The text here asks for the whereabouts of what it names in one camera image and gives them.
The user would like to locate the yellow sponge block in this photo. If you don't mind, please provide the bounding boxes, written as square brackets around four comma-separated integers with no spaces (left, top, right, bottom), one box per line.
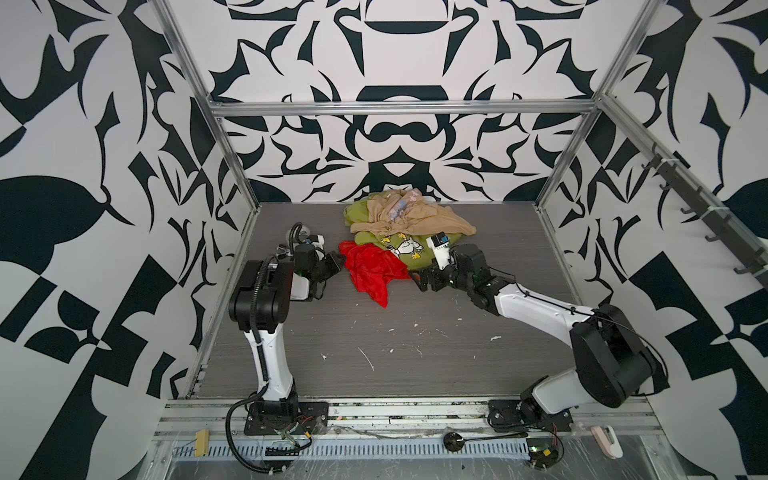
[193,429,210,458]

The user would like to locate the red cloth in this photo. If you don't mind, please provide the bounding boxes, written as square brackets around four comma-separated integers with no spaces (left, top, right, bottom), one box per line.
[338,241,424,308]

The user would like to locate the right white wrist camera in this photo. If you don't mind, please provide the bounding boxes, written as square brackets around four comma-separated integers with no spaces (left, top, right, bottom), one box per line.
[427,232,451,270]

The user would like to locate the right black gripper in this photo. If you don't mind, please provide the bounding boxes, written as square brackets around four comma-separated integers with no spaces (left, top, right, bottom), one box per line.
[409,255,476,296]

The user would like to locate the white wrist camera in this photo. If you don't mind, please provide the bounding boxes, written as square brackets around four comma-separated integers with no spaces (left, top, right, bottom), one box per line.
[427,232,451,270]
[300,234,325,250]

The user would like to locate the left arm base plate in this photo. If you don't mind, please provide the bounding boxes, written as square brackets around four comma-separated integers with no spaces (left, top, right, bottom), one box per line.
[244,401,330,436]

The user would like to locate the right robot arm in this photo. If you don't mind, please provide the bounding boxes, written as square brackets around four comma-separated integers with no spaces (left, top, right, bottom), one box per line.
[410,244,667,424]

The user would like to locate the wall hook rack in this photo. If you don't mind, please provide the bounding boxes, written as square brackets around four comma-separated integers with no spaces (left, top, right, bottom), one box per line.
[643,142,767,290]

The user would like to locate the aluminium frame rails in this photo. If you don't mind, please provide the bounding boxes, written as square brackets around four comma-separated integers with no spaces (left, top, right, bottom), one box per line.
[149,0,768,289]

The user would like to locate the pink white handheld device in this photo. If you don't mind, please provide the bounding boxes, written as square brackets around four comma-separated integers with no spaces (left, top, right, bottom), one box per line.
[590,425,624,460]

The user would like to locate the white slotted cable duct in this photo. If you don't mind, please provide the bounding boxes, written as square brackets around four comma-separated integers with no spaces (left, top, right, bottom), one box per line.
[173,437,532,462]

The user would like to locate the black round puck with cable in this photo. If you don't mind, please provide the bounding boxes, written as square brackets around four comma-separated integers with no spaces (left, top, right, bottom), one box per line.
[442,431,528,452]

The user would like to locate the beige cloth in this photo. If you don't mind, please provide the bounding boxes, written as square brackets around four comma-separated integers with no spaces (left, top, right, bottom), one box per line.
[343,189,476,237]

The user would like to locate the left black corrugated cable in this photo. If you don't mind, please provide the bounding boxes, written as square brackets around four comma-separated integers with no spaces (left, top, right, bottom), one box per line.
[224,221,313,475]

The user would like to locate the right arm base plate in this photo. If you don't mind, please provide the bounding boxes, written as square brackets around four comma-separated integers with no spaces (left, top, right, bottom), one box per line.
[487,399,572,433]

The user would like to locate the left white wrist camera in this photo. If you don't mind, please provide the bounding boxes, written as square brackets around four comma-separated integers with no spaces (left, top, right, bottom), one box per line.
[300,234,325,250]

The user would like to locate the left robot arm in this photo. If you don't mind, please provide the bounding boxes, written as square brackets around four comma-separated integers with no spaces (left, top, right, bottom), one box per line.
[228,244,346,419]

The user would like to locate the green printed shirt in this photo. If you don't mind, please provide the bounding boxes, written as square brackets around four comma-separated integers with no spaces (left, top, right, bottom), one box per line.
[343,193,463,281]

